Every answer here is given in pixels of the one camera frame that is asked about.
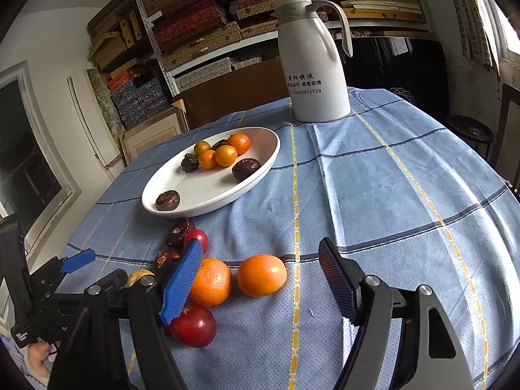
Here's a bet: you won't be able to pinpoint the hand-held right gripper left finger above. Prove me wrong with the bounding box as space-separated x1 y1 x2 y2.
48 239 203 390

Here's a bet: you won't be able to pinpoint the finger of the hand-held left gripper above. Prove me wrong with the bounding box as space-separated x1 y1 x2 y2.
83 268 129 293
60 249 97 274

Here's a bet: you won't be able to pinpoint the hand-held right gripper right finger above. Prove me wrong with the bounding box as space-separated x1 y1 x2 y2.
318 237 475 390

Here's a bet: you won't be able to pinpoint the large yellow orange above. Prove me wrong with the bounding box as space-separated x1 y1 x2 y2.
125 269 156 289

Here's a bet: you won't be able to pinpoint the red plum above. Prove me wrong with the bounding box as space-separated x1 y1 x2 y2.
169 305 217 348
183 228 210 255

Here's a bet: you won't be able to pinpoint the white oval plate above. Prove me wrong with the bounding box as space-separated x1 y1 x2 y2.
141 126 282 218

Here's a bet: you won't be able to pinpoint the person's left hand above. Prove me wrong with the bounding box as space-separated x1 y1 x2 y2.
23 340 59 384

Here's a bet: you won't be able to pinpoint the blue checked tablecloth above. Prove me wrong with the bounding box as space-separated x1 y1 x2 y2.
53 86 520 390

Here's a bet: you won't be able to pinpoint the white leaning slats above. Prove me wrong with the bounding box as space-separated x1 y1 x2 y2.
67 75 116 179

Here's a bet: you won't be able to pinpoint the light wooden framed panel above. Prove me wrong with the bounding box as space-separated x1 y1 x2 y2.
121 110 189 167

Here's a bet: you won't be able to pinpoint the green marbled panel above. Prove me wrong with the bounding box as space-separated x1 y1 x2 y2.
86 67 126 135

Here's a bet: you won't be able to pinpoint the stack of blue patterned boxes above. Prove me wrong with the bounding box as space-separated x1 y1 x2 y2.
106 69 173 131

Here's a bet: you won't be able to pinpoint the brown wooden board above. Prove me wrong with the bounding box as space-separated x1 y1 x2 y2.
173 57 295 131

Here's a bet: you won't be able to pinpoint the black round stool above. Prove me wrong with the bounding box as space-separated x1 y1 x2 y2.
446 114 495 159

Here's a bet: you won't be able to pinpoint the pile of tan wooden boxes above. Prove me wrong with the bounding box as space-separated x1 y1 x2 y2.
87 6 145 72

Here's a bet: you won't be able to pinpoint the white thermos jug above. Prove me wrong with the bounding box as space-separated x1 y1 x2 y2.
271 0 353 123

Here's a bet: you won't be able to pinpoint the dark wooden slatted chair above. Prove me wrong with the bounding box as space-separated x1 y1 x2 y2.
489 83 520 200

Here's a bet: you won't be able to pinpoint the stack of woven straw boxes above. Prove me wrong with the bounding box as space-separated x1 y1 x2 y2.
138 0 427 90

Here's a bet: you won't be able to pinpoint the white metal shelving rack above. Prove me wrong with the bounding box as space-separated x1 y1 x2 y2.
132 0 433 98

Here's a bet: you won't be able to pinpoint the red patterned flat box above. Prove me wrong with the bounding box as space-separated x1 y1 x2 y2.
152 0 228 51

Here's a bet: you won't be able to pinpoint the hanging bamboo blind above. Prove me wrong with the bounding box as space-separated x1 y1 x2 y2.
442 0 494 72

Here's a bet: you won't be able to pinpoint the bright window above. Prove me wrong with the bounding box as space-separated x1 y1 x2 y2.
467 0 520 66

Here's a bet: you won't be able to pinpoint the white window frame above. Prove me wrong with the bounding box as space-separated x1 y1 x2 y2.
0 61 82 253

